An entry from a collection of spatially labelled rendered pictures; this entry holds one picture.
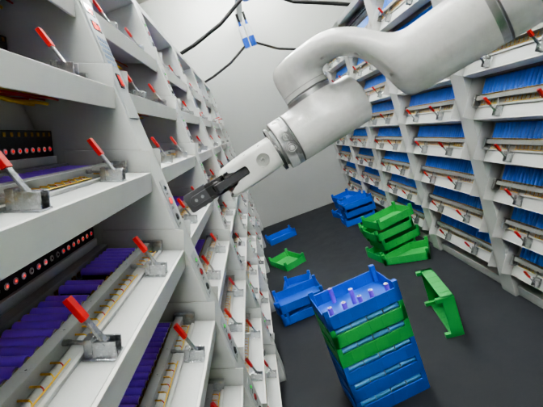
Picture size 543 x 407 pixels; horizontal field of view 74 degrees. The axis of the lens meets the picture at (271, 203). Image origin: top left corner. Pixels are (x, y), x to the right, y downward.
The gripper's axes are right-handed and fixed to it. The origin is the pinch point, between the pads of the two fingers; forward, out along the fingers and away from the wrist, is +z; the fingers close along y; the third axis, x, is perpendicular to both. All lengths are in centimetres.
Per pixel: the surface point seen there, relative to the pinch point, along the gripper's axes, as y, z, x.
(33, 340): -16.5, 24.2, -2.9
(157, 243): 23.3, 18.3, -5.3
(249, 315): 94, 29, -63
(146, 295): 0.1, 17.0, -9.3
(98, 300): -6.0, 20.5, -4.6
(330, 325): 58, -3, -67
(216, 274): 52, 19, -27
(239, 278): 96, 23, -46
